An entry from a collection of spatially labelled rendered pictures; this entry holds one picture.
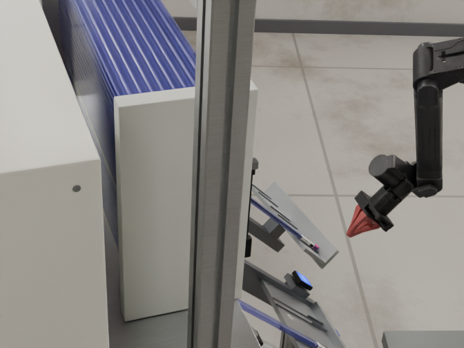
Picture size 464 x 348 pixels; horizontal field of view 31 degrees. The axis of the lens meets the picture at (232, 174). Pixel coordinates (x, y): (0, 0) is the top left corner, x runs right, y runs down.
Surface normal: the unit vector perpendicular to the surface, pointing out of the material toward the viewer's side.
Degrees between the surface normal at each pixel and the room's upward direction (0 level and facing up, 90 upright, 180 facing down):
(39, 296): 90
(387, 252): 0
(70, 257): 90
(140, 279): 90
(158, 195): 90
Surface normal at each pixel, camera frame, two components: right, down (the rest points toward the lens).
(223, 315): 0.33, 0.56
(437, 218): 0.05, -0.82
